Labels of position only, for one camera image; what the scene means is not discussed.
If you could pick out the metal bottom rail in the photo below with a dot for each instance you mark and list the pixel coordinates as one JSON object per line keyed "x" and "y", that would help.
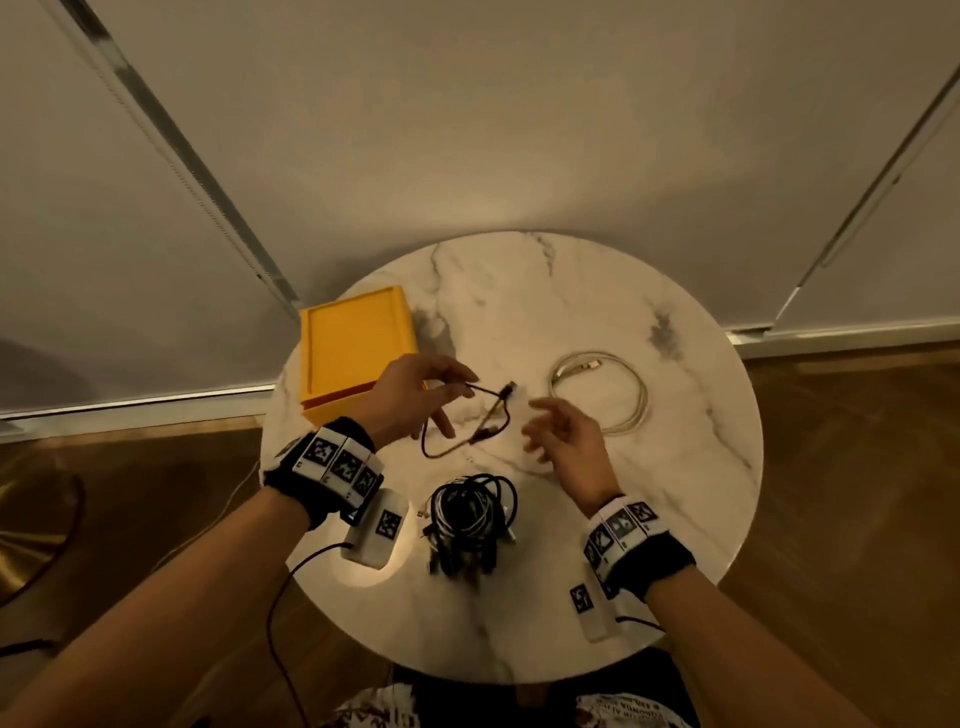
{"x": 150, "y": 412}
{"x": 862, "y": 337}

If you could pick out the black left wristband with markers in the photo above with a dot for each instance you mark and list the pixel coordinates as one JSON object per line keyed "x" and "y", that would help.
{"x": 300, "y": 487}

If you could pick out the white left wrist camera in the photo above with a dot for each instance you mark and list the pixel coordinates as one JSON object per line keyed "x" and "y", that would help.
{"x": 375, "y": 540}

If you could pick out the person's left forearm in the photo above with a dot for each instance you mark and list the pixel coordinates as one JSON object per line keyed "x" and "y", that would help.
{"x": 150, "y": 622}

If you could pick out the white marble table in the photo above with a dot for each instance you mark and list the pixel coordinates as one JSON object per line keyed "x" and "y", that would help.
{"x": 562, "y": 300}

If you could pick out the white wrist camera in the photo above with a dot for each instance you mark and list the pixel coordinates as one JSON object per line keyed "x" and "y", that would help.
{"x": 592, "y": 619}
{"x": 375, "y": 540}

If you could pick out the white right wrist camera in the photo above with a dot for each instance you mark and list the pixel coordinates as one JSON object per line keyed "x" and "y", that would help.
{"x": 592, "y": 619}

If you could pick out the yellow box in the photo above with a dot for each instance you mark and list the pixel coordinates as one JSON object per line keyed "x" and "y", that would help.
{"x": 352, "y": 337}

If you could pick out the metal blind track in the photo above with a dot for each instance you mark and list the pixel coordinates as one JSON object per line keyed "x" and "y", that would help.
{"x": 180, "y": 146}
{"x": 874, "y": 191}

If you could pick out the person's right forearm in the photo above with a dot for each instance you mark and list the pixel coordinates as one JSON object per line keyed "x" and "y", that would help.
{"x": 735, "y": 660}

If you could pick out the person's right hand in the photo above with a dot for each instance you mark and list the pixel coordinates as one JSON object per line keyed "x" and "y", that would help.
{"x": 577, "y": 457}

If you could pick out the gold lamp base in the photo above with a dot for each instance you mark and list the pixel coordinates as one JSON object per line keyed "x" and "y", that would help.
{"x": 22, "y": 540}

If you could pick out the person's left hand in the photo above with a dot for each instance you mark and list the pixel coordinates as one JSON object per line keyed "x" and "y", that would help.
{"x": 405, "y": 397}

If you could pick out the black right wristband with markers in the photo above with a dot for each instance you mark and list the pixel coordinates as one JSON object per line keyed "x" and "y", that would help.
{"x": 660, "y": 562}

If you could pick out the black wristband with markers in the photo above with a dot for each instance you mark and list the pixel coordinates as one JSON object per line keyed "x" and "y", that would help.
{"x": 300, "y": 487}
{"x": 660, "y": 562}

